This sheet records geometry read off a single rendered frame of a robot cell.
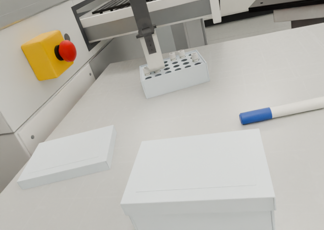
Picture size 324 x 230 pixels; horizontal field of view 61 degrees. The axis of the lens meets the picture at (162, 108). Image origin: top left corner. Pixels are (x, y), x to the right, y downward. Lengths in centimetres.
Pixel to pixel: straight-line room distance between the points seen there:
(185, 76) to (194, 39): 132
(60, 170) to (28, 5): 34
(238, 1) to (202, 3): 303
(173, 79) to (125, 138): 15
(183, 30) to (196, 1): 110
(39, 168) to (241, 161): 28
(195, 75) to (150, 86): 8
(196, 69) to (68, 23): 33
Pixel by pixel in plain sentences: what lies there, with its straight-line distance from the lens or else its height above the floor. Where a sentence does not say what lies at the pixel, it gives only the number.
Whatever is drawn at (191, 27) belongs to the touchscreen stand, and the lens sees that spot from 180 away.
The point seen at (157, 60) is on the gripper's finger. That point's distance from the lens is 51.
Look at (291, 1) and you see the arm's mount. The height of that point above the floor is 78.
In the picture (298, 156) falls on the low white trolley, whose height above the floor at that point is 76.
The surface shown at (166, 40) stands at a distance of 249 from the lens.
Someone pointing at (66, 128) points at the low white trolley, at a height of 76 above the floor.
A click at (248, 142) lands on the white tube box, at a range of 27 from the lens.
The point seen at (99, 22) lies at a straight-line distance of 73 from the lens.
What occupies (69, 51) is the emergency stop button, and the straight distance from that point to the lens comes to 53.
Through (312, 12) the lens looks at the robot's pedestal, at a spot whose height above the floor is 74.
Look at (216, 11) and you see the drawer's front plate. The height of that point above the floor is 84.
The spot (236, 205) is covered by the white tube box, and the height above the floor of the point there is 80.
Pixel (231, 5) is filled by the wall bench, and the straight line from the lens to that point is 369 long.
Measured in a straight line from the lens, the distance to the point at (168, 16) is 67.
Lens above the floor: 99
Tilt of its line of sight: 29 degrees down
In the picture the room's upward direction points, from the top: 17 degrees counter-clockwise
